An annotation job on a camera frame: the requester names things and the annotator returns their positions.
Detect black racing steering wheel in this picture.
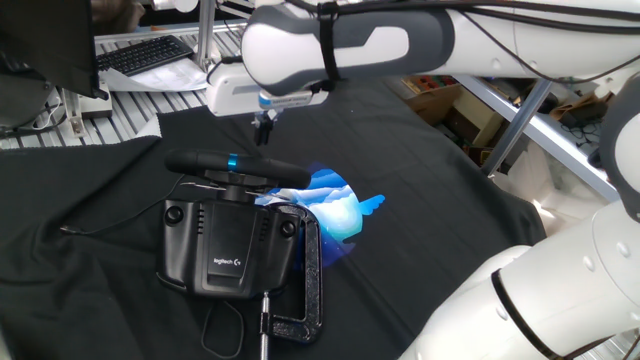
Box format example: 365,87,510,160
164,148,313,202

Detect wooden tray of coloured blocks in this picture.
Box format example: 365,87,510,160
403,74,454,96

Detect aluminium rail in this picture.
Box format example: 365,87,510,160
94,19,249,45

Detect black Logitech wheel base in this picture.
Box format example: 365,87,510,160
155,192,304,300

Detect black camera cable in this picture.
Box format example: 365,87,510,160
308,78,337,95

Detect small aluminium bracket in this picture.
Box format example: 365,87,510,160
62,87,87,139

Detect black cloth with blue print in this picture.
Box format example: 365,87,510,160
0,68,549,360

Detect white paper sheets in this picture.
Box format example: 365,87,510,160
98,58,212,93

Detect brown cardboard box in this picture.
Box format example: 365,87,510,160
399,74,464,126

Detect grey metal shelf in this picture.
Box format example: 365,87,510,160
452,74,621,204

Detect black computer keyboard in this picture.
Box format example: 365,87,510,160
96,34,195,77

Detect thin black cable loop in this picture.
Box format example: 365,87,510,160
200,299,246,360

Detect long thin black cable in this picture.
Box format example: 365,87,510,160
59,174,187,236

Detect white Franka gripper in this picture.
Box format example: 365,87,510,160
205,62,330,147

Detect black monitor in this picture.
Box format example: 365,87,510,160
0,0,110,101

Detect cream cardboard box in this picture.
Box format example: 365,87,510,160
442,87,506,149

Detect dark grey monitor stand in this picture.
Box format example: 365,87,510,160
0,74,55,132

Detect aluminium upright post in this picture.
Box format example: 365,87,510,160
195,0,217,71

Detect black power adapter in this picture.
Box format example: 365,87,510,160
558,101,609,129

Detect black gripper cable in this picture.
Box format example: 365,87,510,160
205,54,245,85

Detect silver depth camera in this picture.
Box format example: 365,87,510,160
257,88,330,110

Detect person in brown top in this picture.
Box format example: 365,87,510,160
91,0,146,36

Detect black metal C-clamp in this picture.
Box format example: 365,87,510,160
258,202,325,360

